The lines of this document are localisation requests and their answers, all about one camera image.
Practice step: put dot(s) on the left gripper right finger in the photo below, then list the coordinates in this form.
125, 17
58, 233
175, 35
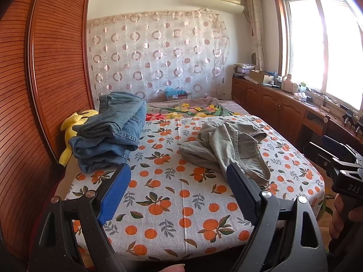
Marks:
286, 236

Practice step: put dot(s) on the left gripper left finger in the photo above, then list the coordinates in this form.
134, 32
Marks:
57, 248

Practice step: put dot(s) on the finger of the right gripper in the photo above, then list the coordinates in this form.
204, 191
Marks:
341, 151
317, 154

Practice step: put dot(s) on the grey-green pants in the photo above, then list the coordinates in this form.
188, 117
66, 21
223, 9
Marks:
221, 143

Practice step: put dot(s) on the right hand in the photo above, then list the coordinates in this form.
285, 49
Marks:
337, 222

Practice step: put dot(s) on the wooden sideboard cabinet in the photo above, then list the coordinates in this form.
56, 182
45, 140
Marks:
299, 122

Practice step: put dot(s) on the white plastic jug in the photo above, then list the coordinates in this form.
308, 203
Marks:
287, 84

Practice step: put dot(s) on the dark blue folded jeans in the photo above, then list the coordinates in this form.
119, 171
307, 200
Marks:
101, 152

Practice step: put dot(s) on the cardboard box on cabinet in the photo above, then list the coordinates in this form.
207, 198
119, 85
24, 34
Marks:
261, 77

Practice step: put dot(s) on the floral pink blanket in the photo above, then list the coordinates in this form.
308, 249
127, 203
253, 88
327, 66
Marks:
189, 108

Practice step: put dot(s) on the orange-print bed sheet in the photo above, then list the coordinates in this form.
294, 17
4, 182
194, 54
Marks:
173, 209

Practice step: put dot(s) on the stack of papers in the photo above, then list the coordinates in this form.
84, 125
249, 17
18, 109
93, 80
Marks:
243, 69

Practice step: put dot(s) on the yellow plush toy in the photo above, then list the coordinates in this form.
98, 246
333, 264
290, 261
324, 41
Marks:
77, 118

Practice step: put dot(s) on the light blue folded jeans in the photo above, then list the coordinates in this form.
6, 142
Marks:
115, 110

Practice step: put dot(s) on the blue cloth in box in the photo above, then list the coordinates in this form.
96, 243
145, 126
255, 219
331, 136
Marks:
175, 94

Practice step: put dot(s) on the beige side curtain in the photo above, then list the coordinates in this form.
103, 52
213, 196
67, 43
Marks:
256, 21

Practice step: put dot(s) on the circle-pattern sheer curtain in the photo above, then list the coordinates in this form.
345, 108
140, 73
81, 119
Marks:
151, 53

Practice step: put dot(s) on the window with wooden frame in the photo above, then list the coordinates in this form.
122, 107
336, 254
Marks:
320, 45

